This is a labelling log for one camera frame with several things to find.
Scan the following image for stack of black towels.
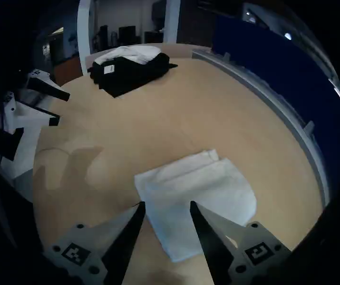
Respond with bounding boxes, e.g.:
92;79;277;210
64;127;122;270
87;53;179;99

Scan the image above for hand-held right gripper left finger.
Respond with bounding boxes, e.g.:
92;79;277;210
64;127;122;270
42;201;146;285

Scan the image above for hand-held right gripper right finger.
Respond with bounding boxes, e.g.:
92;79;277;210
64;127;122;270
189;200;293;285

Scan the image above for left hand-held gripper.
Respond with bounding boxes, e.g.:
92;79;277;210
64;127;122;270
0;68;71;163

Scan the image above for white towel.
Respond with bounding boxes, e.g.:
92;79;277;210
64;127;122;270
134;148;258;264

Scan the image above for heap of white towels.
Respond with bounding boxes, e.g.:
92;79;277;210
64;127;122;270
93;44;162;65

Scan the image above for blue desk screen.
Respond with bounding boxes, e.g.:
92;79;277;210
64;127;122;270
191;14;340;209

